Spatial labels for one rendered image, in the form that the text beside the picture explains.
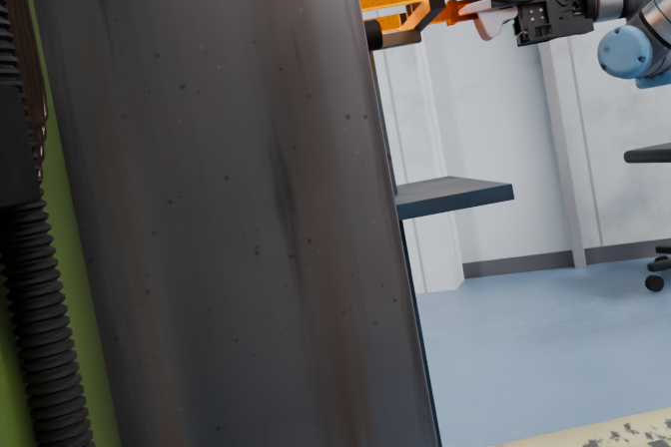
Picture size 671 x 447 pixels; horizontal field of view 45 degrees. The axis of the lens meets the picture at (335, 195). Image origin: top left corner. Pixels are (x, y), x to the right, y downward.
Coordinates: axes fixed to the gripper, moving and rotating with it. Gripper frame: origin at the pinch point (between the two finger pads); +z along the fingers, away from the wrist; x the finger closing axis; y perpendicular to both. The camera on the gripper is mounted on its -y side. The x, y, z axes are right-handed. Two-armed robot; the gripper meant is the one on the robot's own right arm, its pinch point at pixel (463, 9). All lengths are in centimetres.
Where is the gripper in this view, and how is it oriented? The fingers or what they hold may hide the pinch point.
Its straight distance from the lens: 133.7
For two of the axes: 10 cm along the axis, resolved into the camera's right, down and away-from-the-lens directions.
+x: -0.4, -0.5, 10.0
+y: 1.8, 9.8, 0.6
